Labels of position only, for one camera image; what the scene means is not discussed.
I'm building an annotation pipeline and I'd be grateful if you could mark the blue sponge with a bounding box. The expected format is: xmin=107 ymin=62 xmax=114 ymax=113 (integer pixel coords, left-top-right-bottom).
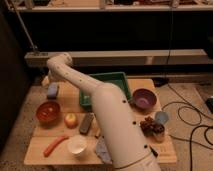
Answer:
xmin=47 ymin=83 xmax=59 ymax=99

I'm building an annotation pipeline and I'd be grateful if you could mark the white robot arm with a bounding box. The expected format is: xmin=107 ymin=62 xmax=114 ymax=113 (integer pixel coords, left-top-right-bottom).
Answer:
xmin=47 ymin=53 xmax=161 ymax=171

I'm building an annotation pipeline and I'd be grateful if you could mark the green plastic tray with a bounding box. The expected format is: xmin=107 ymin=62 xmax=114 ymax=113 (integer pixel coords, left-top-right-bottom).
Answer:
xmin=79 ymin=72 xmax=131 ymax=109

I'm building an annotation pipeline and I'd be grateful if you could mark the red bowl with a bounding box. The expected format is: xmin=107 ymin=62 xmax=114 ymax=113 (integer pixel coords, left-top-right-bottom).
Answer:
xmin=36 ymin=101 xmax=60 ymax=124

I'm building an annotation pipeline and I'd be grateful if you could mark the apple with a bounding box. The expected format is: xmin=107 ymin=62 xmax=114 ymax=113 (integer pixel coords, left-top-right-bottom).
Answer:
xmin=64 ymin=113 xmax=78 ymax=129

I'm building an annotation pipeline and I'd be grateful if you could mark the wooden table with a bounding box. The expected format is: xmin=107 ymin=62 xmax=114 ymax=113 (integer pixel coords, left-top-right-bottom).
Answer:
xmin=24 ymin=82 xmax=177 ymax=167

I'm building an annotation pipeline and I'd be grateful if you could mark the grey rectangular block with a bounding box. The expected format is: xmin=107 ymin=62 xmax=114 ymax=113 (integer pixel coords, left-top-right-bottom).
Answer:
xmin=79 ymin=113 xmax=94 ymax=135

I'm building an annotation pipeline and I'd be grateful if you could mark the orange carrot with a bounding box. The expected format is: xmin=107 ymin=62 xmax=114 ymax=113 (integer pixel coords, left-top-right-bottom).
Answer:
xmin=43 ymin=136 xmax=68 ymax=157

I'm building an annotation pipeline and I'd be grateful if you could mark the metal shelf rack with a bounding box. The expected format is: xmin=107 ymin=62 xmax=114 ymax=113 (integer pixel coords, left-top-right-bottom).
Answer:
xmin=4 ymin=0 xmax=213 ymax=67

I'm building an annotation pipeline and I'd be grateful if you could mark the white cup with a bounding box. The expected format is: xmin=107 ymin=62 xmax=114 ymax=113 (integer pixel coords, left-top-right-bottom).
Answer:
xmin=67 ymin=135 xmax=87 ymax=157

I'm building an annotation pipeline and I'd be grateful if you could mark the blue grey cloth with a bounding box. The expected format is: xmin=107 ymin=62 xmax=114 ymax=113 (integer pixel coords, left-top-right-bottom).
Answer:
xmin=95 ymin=137 xmax=112 ymax=164

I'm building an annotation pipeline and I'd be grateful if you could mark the purple bowl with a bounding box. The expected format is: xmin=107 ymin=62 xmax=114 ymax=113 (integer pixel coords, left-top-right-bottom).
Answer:
xmin=132 ymin=88 xmax=157 ymax=110

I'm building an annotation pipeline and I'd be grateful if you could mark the bunch of dark grapes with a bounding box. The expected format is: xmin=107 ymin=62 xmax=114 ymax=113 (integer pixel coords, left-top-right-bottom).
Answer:
xmin=140 ymin=117 xmax=165 ymax=137

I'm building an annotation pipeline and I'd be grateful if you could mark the small blue cup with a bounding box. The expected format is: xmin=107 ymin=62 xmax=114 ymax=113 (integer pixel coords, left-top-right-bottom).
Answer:
xmin=155 ymin=111 xmax=169 ymax=125

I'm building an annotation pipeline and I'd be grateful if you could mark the black handled tool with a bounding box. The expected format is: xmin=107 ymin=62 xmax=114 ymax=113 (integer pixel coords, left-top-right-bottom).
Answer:
xmin=150 ymin=146 xmax=158 ymax=157

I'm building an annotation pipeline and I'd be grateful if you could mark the black floor cable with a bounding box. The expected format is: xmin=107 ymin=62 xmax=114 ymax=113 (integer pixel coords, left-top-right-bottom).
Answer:
xmin=161 ymin=83 xmax=213 ymax=171

